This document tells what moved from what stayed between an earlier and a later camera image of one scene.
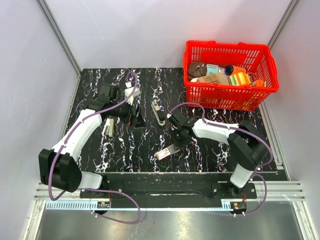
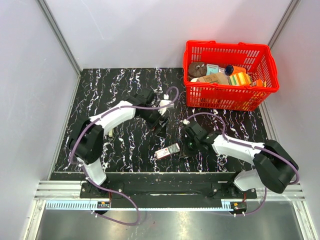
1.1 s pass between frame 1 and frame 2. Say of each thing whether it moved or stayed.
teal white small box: stayed
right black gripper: moved
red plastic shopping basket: stayed
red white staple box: stayed
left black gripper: moved
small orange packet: stayed
